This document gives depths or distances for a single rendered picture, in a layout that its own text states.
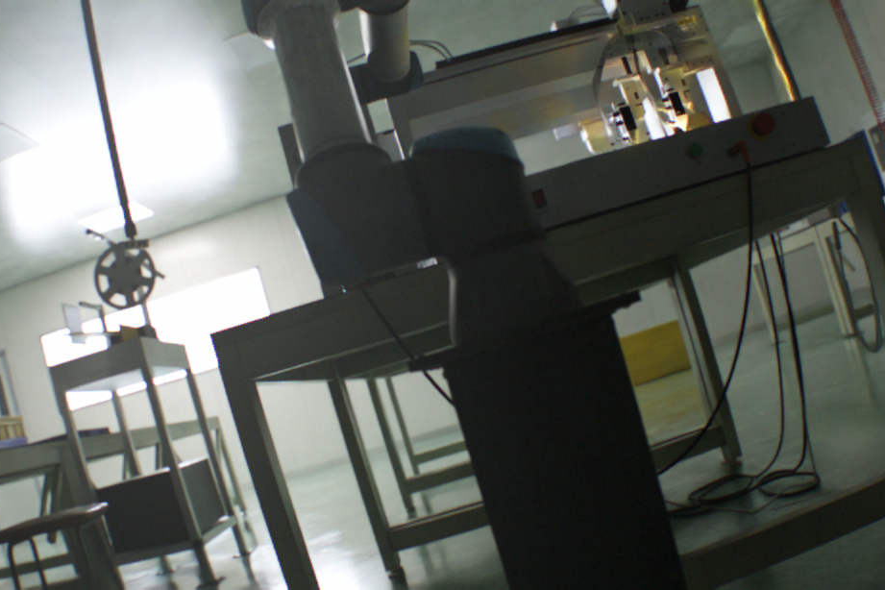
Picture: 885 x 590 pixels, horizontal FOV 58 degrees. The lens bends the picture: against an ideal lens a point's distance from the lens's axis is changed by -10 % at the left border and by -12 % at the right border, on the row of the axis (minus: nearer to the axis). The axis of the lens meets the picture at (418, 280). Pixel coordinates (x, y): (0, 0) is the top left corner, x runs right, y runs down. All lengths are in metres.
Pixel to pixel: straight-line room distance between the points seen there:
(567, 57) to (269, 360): 1.00
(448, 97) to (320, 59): 0.91
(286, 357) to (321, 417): 7.54
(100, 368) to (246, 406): 2.42
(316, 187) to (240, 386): 0.56
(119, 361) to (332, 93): 2.85
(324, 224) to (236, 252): 8.28
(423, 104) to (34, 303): 8.26
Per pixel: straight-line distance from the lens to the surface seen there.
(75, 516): 2.97
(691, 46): 1.99
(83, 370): 3.88
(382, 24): 1.38
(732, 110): 2.10
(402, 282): 1.44
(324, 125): 1.04
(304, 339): 1.45
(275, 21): 1.20
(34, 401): 9.94
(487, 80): 2.01
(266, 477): 1.47
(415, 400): 8.90
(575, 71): 2.04
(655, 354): 7.52
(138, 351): 3.78
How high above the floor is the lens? 0.58
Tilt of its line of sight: 6 degrees up
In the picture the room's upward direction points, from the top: 17 degrees counter-clockwise
